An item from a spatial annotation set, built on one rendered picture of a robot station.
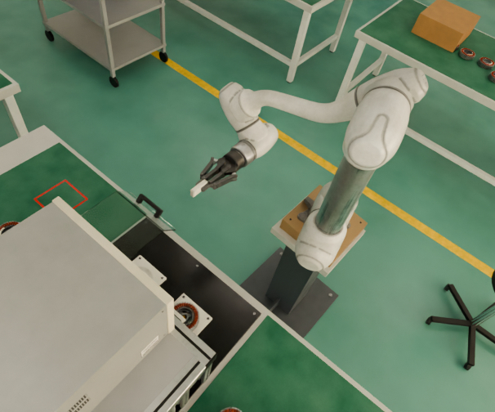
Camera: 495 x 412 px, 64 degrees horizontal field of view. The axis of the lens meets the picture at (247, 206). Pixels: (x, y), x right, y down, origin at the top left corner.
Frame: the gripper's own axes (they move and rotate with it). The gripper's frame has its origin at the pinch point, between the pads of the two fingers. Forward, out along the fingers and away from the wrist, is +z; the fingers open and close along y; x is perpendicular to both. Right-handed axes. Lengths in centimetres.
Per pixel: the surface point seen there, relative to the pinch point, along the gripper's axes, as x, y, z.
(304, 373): -40, -65, 11
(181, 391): -3, -42, 49
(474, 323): -108, -129, -106
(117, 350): 18, -28, 55
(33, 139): -39, 97, 13
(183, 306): -32.7, -17.1, 24.7
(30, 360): 18, -17, 68
